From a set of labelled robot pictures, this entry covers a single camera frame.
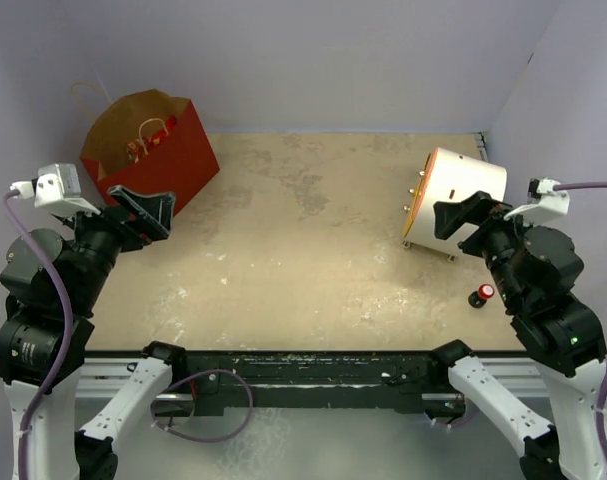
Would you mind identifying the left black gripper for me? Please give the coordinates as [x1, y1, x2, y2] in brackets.
[56, 183, 176, 310]

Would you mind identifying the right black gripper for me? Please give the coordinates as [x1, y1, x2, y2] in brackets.
[432, 187, 545, 305]

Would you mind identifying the red paper bag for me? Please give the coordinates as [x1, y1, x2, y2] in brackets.
[79, 89, 220, 212]

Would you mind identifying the red cookie snack bag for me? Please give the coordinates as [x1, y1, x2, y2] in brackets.
[126, 115, 177, 163]

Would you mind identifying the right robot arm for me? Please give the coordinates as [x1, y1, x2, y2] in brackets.
[427, 180, 607, 479]

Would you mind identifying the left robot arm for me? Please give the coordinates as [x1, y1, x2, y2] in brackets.
[0, 181, 189, 479]

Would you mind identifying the white cylindrical drawer toy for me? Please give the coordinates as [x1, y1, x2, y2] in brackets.
[402, 147, 507, 259]

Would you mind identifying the red black stamp knob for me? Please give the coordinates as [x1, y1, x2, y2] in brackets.
[468, 283, 495, 309]

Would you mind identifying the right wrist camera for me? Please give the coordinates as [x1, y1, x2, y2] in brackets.
[504, 178, 570, 225]

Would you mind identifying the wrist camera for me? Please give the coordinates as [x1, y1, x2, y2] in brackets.
[504, 178, 570, 225]
[10, 163, 101, 218]

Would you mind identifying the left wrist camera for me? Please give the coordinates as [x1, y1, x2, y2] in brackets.
[10, 163, 101, 218]

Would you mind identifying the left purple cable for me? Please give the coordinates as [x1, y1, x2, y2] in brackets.
[1, 189, 75, 480]

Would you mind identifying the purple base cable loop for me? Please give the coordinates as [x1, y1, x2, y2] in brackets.
[149, 368, 255, 443]

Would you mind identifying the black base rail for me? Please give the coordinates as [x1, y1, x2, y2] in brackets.
[77, 349, 544, 417]

